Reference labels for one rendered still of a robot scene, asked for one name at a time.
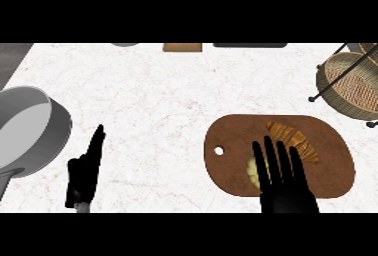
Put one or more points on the dark grey flat object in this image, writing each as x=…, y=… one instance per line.
x=250, y=45

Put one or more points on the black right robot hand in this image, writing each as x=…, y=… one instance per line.
x=286, y=186

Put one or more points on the dark grey panel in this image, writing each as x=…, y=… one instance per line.
x=9, y=60

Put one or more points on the small grey round object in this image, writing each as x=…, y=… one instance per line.
x=125, y=44

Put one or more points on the tan wooden block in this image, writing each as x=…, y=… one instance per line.
x=182, y=47

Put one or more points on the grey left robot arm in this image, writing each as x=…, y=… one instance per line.
x=83, y=207

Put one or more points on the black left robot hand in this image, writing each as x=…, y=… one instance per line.
x=85, y=173

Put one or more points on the yellow orange squash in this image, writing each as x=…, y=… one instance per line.
x=296, y=140

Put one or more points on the grey metal pot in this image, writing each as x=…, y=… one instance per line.
x=30, y=130

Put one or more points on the wicker tiered basket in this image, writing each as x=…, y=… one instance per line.
x=352, y=83

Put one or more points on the brown oval cutting board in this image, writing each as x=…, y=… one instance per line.
x=237, y=166

